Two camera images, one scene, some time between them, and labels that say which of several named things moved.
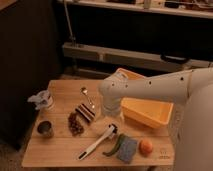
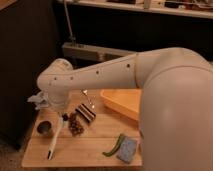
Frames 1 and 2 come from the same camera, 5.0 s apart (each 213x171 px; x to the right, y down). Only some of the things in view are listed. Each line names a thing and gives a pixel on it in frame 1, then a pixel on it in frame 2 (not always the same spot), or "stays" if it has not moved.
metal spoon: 84,91 stays
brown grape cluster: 75,124 stays
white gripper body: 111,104 -> 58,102
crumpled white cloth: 41,99 stays
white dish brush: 94,145 -> 51,148
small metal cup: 45,128 stays
